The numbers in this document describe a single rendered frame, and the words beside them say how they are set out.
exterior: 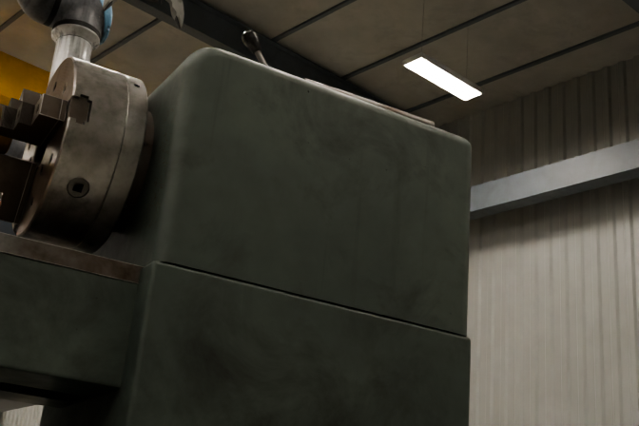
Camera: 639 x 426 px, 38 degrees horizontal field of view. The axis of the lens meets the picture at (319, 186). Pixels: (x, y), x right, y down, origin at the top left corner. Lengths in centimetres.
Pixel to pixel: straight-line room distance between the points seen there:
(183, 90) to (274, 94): 16
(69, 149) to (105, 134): 6
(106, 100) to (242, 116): 22
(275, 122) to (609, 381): 1133
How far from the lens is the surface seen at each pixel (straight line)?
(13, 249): 140
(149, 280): 140
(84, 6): 238
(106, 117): 152
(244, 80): 157
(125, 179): 151
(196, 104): 151
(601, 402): 1271
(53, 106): 152
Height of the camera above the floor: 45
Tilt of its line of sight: 23 degrees up
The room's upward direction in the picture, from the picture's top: 5 degrees clockwise
